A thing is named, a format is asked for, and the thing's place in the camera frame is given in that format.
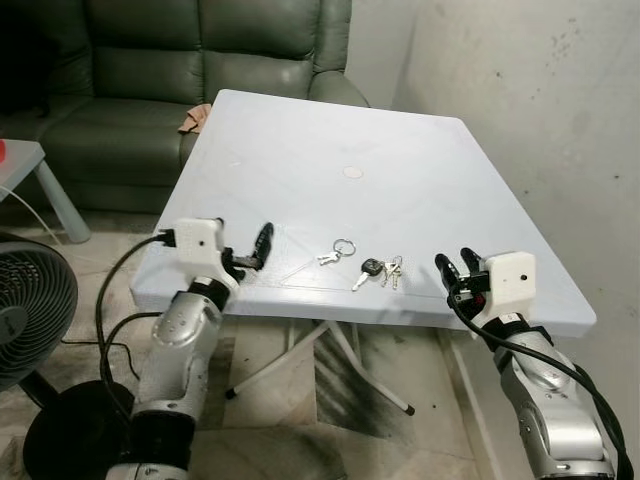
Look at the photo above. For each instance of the green leather sofa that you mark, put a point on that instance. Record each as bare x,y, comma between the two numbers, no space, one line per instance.
150,70

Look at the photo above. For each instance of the white plastic folding table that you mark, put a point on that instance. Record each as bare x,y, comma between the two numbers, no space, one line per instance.
380,210

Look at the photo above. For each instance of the black car key bunch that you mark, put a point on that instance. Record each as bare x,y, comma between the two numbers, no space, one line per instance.
371,268

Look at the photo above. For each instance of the small grey side table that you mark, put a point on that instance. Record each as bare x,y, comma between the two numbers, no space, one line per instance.
22,160

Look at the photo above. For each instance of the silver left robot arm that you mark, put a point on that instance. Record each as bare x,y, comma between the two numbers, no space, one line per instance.
175,340

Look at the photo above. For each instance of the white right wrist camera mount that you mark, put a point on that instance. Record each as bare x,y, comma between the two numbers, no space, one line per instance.
510,280

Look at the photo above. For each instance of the crumpled pink cloth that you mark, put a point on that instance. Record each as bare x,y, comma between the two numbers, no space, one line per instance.
195,120

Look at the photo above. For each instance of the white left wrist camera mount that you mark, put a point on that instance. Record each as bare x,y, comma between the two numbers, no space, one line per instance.
195,245

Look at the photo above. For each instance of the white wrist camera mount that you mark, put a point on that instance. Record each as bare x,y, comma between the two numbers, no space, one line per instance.
510,280
195,245

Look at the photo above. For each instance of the round table centre cap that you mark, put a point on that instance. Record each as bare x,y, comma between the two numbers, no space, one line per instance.
353,172

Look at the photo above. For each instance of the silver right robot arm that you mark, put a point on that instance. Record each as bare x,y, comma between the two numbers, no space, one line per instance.
550,410

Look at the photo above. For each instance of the black floor fan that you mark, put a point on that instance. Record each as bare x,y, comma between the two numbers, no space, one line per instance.
30,300

